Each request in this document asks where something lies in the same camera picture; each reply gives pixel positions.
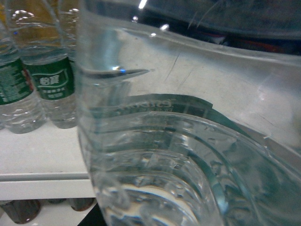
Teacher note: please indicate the front left water bottle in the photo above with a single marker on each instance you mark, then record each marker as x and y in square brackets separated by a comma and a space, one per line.
[20, 110]

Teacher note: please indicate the dark bottle below shelf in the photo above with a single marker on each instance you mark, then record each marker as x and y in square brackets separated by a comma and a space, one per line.
[80, 204]
[21, 211]

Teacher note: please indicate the water bottle white cap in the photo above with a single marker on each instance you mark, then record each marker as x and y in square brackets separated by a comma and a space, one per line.
[190, 110]
[34, 28]

